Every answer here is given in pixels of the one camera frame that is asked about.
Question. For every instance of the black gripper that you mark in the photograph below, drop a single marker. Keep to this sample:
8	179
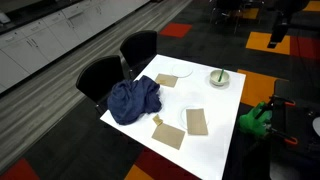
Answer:
279	32

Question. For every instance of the green pen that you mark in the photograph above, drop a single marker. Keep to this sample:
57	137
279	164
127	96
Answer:
220	76

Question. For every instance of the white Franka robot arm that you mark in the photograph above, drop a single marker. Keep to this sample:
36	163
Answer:
316	126

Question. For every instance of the dark background chairs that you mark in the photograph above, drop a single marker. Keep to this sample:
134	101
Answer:
230	8

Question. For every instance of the black orange bar clamp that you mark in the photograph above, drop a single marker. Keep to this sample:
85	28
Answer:
283	101
286	137

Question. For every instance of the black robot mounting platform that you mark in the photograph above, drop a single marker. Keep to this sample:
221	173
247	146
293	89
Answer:
300	130

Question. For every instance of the empty white plate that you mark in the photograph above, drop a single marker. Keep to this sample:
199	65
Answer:
181	71

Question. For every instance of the brown napkin lying on plate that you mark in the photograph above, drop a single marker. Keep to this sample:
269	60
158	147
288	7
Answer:
196	121

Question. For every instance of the white plate under napkin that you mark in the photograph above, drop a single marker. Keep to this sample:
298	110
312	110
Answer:
182	116

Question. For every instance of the black chair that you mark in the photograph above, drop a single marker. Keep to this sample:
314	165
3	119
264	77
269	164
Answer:
100	76
138	48

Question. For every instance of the small crumpled brown paper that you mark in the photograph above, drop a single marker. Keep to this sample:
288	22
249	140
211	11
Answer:
157	120

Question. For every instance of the large brown paper napkin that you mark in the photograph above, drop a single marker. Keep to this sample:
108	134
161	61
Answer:
168	136

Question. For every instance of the crumpled blue cloth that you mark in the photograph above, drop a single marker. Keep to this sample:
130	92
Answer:
133	100

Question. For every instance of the white kitchen cabinets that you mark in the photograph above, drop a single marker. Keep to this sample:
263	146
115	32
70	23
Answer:
40	46

